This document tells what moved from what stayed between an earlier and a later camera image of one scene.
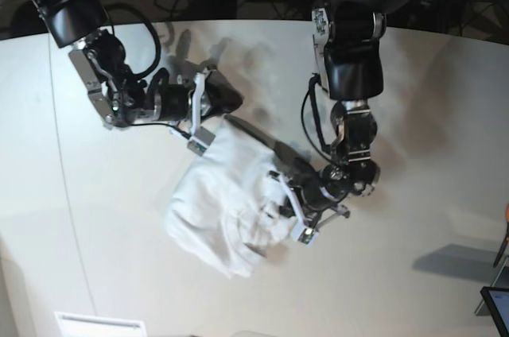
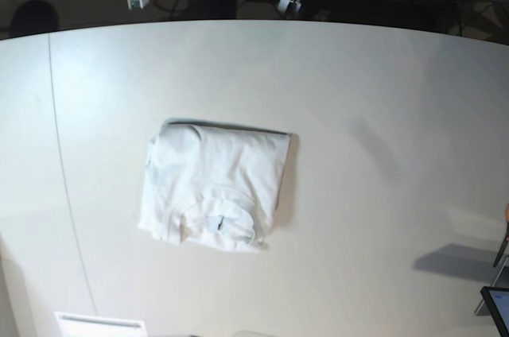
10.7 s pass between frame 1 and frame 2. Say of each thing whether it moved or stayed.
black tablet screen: stayed
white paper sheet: stayed
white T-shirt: moved
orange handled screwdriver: stayed
